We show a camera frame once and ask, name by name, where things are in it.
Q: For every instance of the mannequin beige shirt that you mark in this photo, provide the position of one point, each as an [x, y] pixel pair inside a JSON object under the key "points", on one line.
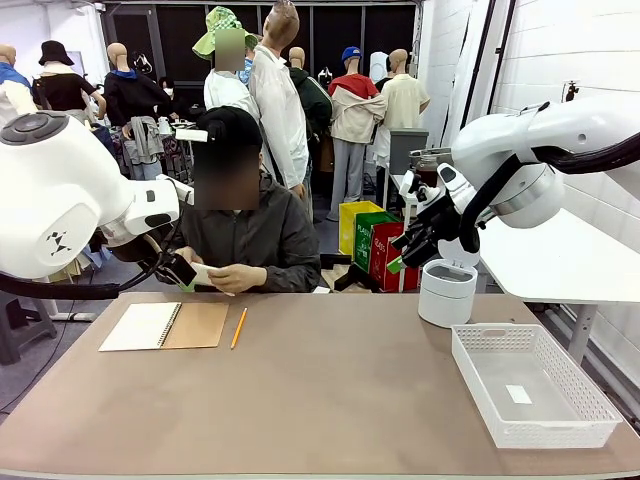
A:
{"points": [[405, 100]]}

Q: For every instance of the tall mannequin white shirt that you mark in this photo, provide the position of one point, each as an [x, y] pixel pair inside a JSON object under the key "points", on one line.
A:
{"points": [[280, 110]]}

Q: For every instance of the white side table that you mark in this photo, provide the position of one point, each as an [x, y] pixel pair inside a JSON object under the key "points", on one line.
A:
{"points": [[560, 265]]}

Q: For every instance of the mannequin dark green hoodie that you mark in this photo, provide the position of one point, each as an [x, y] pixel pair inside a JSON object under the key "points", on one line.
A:
{"points": [[315, 105]]}

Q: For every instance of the green checked bucket hat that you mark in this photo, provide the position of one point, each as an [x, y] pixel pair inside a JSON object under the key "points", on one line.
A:
{"points": [[210, 40]]}

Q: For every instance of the mannequin blue white top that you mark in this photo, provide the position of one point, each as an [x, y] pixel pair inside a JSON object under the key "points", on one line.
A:
{"points": [[12, 90]]}

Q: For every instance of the right wrist camera mount bracket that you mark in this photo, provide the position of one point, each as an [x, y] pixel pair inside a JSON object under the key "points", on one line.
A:
{"points": [[426, 191]]}

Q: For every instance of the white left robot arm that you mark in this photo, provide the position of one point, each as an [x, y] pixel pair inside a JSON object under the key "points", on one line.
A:
{"points": [[60, 190]]}

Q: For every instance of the grey cabinet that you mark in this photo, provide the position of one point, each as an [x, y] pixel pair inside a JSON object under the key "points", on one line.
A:
{"points": [[407, 150]]}

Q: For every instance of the green recycling bin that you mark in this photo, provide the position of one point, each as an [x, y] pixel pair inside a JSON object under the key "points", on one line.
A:
{"points": [[362, 240]]}

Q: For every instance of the mannequin navy sweater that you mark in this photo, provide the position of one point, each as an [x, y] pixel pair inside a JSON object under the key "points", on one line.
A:
{"points": [[132, 95]]}

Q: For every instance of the black cap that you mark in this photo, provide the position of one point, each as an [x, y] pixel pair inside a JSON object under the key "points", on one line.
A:
{"points": [[237, 127]]}

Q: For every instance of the mannequin black top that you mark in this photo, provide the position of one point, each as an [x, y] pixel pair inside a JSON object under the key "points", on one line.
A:
{"points": [[62, 90]]}

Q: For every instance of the red recycling bin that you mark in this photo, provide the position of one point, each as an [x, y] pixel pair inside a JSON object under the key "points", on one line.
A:
{"points": [[380, 280]]}

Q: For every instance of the grey step stool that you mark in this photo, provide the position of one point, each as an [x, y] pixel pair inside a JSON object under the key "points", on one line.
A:
{"points": [[25, 325]]}

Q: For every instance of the head mounted camera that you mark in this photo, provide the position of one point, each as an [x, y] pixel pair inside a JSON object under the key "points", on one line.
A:
{"points": [[192, 135]]}

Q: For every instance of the mannequin red beige jacket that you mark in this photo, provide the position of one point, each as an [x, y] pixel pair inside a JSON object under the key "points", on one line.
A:
{"points": [[355, 110]]}

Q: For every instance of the seated person grey jacket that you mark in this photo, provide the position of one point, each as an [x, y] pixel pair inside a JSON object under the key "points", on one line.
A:
{"points": [[240, 235]]}

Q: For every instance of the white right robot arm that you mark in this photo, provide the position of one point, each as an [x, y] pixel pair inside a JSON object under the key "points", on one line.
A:
{"points": [[500, 145]]}

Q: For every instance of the white lidded trash can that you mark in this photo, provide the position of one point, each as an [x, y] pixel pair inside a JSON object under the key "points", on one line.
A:
{"points": [[445, 300]]}

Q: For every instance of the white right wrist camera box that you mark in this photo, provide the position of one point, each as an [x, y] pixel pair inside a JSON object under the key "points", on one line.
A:
{"points": [[408, 182]]}

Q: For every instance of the white perforated plastic basket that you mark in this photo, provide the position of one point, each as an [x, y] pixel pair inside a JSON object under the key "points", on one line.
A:
{"points": [[550, 435]]}

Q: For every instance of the white torso form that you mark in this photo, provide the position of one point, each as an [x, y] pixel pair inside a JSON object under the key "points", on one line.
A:
{"points": [[380, 67]]}

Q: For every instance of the spiral notebook brown cover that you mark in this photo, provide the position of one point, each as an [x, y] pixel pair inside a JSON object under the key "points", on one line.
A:
{"points": [[165, 325]]}

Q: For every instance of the black floor stand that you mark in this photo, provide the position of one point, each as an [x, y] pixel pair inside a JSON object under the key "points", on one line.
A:
{"points": [[357, 275]]}

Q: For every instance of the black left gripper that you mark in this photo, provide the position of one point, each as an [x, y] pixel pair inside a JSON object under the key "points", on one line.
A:
{"points": [[135, 252]]}

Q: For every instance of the small black wall camera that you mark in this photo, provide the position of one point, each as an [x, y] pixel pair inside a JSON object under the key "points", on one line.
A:
{"points": [[571, 91]]}

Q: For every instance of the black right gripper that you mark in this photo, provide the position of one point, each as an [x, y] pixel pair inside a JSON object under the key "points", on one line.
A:
{"points": [[440, 222]]}

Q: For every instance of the person left forearm grey sleeve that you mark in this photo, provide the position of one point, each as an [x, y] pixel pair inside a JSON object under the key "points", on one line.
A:
{"points": [[292, 277]]}

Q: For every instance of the glass jar dark liquid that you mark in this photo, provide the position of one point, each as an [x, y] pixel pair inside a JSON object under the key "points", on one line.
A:
{"points": [[430, 175]]}

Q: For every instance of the black bucket hat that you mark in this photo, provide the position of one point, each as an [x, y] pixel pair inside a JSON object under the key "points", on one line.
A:
{"points": [[55, 52]]}

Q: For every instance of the yellow recycling bin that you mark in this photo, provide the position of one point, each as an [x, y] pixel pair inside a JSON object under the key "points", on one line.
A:
{"points": [[347, 225]]}

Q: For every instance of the person right hand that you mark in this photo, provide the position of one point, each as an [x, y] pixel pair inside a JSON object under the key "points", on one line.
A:
{"points": [[189, 254]]}

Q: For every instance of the white paper sheet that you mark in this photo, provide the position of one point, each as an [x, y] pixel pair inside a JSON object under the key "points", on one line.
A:
{"points": [[204, 272]]}

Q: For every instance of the blue cap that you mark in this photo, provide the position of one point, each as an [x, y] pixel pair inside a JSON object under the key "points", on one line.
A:
{"points": [[351, 52]]}

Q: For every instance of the yellow pencil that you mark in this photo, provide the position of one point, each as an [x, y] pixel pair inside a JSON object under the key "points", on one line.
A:
{"points": [[239, 327]]}

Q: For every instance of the person left hand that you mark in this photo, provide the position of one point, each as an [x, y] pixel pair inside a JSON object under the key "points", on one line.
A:
{"points": [[242, 277]]}

